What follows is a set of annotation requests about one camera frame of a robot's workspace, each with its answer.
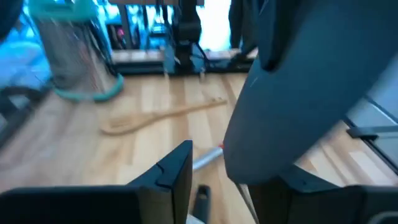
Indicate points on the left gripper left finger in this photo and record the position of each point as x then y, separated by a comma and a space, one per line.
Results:
177, 174

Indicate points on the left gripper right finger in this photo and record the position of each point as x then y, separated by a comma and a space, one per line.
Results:
280, 199

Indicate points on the red spatula metal shaft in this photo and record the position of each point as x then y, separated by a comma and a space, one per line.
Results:
206, 158

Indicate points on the wooden slotted spoon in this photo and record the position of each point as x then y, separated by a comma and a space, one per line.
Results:
130, 123

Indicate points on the grey spatula blade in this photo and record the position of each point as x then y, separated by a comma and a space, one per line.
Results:
311, 93

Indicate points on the metal box grater teal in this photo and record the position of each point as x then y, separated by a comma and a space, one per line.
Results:
71, 56

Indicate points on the person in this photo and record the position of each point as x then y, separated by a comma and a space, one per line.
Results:
242, 28

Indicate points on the black frame rail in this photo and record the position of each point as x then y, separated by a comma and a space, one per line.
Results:
360, 133

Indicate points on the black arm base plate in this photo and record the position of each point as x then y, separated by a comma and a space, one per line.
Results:
149, 67

